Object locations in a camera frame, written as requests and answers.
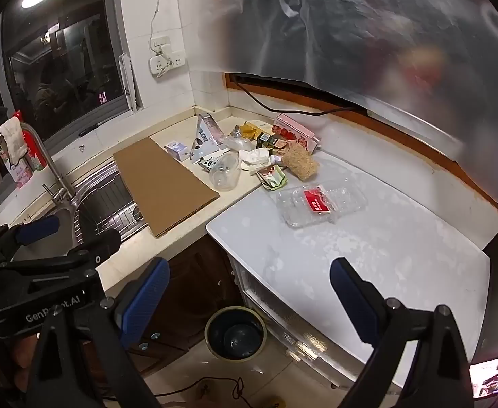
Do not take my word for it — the white tissue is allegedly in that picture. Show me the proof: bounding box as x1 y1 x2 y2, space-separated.
238 147 271 171

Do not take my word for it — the green and red packet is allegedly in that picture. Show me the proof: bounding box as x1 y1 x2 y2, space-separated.
257 164 290 190

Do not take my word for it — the white ribbed strip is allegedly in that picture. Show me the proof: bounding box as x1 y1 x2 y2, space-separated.
119 53 141 112

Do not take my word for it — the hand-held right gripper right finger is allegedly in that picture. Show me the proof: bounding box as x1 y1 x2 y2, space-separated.
329 257 475 408

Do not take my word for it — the round trash bin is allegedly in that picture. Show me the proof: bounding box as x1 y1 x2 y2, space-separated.
204 305 268 362

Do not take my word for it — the silver foil packet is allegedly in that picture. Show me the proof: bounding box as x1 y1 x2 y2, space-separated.
189 112 228 167

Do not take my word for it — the steel faucet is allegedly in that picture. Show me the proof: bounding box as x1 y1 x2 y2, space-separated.
0 121 78 205

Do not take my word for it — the pink cardboard box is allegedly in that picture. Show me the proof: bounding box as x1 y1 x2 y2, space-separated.
272 113 322 154

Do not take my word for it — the pink printed packet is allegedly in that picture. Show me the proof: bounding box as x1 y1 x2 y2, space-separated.
0 136 34 188

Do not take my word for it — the clear plastic tray red label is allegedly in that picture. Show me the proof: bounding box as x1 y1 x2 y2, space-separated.
276 182 369 228

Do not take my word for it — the dark green packet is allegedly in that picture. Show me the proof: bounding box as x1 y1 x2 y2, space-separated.
255 131 292 156

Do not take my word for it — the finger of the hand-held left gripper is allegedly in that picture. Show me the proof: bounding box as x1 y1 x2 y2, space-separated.
0 228 123 281
0 215 61 264

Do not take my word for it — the thick black cable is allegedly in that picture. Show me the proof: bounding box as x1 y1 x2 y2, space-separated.
231 75 369 116

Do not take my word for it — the orange wooden frame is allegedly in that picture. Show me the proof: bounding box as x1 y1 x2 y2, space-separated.
225 72 498 218

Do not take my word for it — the brown cardboard sheet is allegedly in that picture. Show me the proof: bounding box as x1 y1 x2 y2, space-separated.
112 137 221 239

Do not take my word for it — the dark wooden cabinet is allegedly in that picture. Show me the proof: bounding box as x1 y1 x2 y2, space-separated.
100 234 242 375

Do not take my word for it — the clear plastic bag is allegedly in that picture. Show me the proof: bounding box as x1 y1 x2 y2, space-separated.
223 127 254 152

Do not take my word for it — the small blue white box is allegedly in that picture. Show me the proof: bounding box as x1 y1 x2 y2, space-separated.
163 140 192 162

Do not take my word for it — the colourful printed cloth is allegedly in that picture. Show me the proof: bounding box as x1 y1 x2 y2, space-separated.
469 350 498 401

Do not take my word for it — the brown loofah sponge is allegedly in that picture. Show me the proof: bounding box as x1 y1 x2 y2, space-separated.
281 142 320 181

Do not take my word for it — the red bottle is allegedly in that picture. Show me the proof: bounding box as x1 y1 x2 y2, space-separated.
18 110 48 171

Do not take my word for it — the translucent plastic film sheet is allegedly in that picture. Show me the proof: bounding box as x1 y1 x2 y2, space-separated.
208 0 498 167

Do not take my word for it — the white wall socket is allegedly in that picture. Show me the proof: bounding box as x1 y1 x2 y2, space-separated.
149 51 187 75

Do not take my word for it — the dark glass window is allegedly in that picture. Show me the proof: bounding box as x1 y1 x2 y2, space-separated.
0 0 141 158

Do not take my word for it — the white cloth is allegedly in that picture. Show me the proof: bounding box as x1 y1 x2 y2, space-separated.
0 116 29 165

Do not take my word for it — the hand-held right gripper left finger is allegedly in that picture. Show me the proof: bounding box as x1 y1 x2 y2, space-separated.
25 257 171 408

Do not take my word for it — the yellow packet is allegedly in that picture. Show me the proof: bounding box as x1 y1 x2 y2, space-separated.
242 121 275 141

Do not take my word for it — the steel sink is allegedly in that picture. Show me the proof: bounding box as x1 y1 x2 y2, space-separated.
11 161 148 261

